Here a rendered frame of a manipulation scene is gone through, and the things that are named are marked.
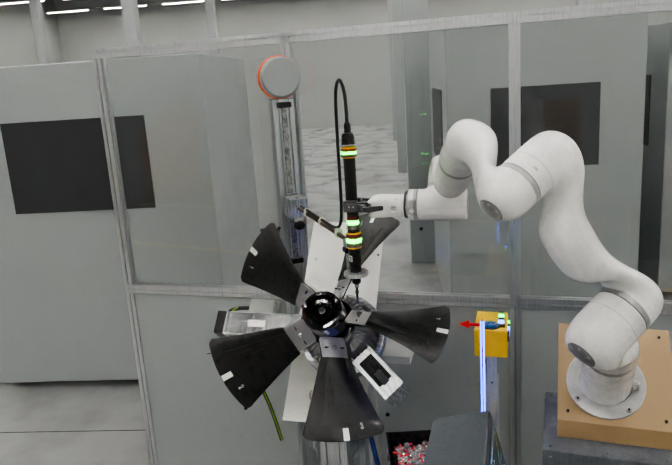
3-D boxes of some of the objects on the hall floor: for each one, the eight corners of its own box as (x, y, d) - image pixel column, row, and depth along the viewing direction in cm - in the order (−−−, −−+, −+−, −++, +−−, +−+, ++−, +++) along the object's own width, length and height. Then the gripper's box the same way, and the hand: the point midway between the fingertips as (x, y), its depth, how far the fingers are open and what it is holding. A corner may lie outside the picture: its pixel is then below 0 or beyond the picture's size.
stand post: (353, 564, 244) (334, 285, 219) (375, 567, 241) (359, 286, 217) (350, 573, 240) (330, 289, 215) (373, 576, 237) (355, 290, 212)
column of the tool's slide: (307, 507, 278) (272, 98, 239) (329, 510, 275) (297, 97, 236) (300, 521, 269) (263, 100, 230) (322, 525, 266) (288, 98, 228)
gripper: (415, 185, 175) (352, 186, 180) (405, 197, 160) (336, 197, 165) (415, 211, 177) (353, 211, 182) (406, 225, 161) (338, 225, 166)
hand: (352, 204), depth 173 cm, fingers closed on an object, 4 cm apart
